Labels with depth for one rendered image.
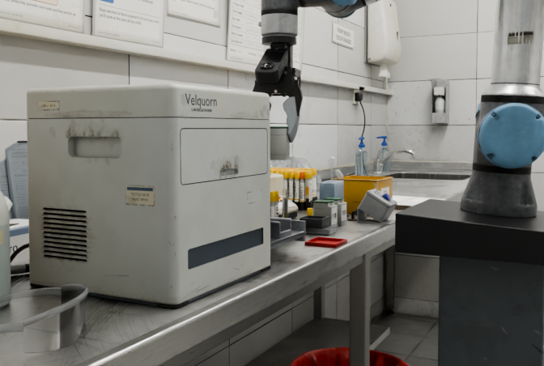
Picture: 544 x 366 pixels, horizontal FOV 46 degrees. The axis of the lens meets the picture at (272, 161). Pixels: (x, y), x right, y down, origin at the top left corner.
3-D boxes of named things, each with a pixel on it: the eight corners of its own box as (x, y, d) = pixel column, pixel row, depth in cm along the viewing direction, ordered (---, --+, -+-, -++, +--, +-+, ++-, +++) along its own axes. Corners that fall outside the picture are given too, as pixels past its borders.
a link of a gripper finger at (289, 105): (308, 138, 133) (299, 95, 133) (303, 139, 127) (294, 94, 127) (295, 142, 133) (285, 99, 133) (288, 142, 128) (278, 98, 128)
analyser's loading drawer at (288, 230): (255, 260, 106) (255, 229, 106) (222, 257, 109) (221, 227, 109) (305, 240, 125) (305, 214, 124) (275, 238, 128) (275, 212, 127)
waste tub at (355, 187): (377, 216, 173) (377, 180, 173) (332, 213, 180) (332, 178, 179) (393, 210, 185) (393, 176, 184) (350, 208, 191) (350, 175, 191)
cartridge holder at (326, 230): (329, 236, 143) (329, 219, 142) (291, 232, 146) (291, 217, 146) (337, 231, 147) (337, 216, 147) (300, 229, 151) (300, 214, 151)
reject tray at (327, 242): (335, 248, 128) (335, 244, 128) (304, 245, 131) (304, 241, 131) (347, 242, 134) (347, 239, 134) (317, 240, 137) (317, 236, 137)
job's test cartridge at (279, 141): (267, 159, 131) (268, 128, 131) (290, 159, 130) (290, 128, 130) (262, 159, 128) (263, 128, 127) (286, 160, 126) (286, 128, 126)
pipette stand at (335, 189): (340, 222, 163) (340, 183, 162) (313, 221, 165) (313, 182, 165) (349, 217, 172) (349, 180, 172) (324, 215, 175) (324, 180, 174)
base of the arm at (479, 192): (534, 210, 138) (538, 164, 137) (538, 220, 124) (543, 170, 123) (461, 203, 143) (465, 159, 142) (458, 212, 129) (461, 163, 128)
